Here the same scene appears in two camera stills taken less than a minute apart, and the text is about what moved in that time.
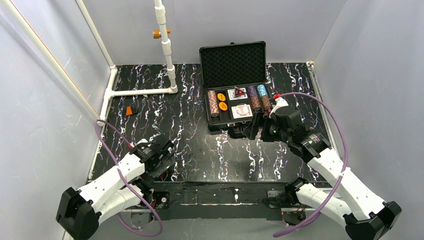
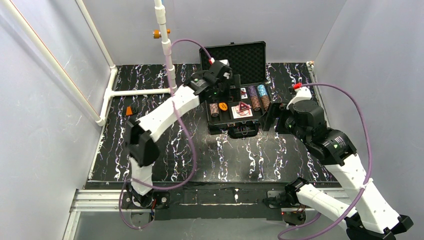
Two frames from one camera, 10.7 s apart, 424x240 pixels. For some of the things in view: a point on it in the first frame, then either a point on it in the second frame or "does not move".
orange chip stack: [214, 107] does not move
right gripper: [253, 125] → [273, 117]
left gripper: [164, 153] → [232, 85]
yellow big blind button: [223, 106] does not move
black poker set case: [234, 77] does not move
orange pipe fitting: [157, 33] does not move
